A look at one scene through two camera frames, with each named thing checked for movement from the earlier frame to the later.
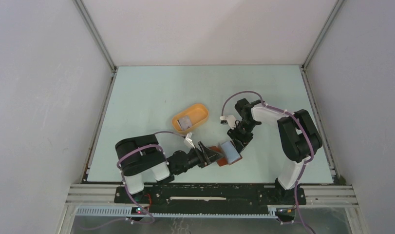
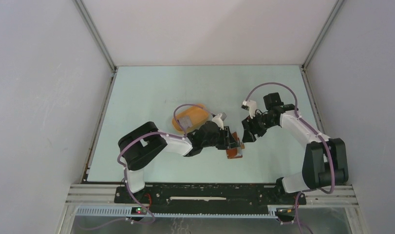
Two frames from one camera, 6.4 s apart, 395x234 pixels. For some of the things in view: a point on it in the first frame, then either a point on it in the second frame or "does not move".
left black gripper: (209, 156) to (225, 143)
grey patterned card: (184, 122) does not move
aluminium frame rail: (316, 196) does not move
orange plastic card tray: (198, 113) does not move
